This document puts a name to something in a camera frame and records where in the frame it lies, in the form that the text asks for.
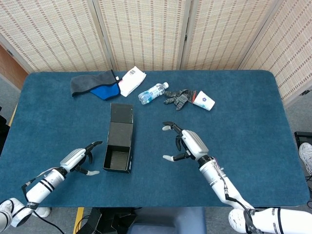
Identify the white tissue pack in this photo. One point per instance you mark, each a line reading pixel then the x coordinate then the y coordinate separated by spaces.
pixel 131 80

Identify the blue chair seat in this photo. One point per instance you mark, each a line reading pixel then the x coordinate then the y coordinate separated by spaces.
pixel 168 221

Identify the black bag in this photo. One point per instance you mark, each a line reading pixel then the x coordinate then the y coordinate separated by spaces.
pixel 109 223

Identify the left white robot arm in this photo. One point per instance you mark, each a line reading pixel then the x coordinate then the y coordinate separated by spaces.
pixel 44 182

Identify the grey knit glove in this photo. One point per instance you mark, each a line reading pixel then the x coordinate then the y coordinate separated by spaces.
pixel 179 98

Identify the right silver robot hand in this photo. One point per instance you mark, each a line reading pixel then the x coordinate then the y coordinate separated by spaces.
pixel 195 143

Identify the white paper cup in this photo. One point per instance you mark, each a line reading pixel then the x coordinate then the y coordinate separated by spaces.
pixel 204 101

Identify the grey towel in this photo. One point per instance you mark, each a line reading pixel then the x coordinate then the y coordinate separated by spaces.
pixel 90 81

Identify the clear plastic water bottle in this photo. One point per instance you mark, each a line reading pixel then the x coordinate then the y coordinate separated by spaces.
pixel 151 93

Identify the white sneaker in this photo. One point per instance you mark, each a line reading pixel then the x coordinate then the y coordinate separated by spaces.
pixel 306 156
pixel 44 212

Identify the blue cloth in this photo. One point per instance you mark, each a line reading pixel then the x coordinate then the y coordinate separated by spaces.
pixel 107 92

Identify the brown wooden door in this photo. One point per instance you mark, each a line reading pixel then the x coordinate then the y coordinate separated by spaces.
pixel 9 70

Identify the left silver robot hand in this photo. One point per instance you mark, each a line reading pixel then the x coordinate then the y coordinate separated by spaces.
pixel 73 159

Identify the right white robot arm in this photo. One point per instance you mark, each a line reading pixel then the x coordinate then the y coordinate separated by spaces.
pixel 219 180

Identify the black paper box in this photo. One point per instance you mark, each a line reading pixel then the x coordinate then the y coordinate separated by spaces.
pixel 120 136

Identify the black case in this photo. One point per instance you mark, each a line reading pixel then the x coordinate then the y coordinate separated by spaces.
pixel 303 139

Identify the woven folding screen panel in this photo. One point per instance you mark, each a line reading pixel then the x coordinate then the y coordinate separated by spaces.
pixel 292 48
pixel 226 31
pixel 143 31
pixel 48 31

